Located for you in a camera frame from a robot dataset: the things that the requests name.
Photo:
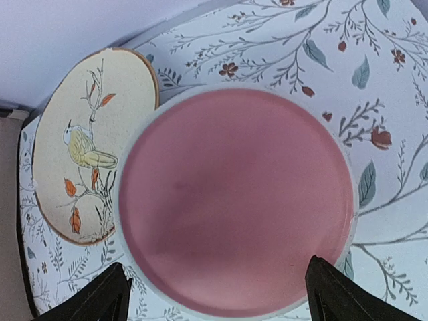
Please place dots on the beige fabric pet tent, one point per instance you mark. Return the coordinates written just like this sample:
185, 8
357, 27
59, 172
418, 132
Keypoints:
14, 304

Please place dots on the floral patterned table mat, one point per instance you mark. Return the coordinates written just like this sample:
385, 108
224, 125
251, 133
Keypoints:
360, 65

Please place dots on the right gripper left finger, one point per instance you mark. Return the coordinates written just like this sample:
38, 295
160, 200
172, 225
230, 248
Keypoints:
106, 297

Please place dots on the pink plastic bowl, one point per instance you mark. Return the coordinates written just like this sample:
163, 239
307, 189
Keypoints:
225, 194

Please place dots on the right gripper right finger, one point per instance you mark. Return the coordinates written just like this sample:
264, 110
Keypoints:
333, 296

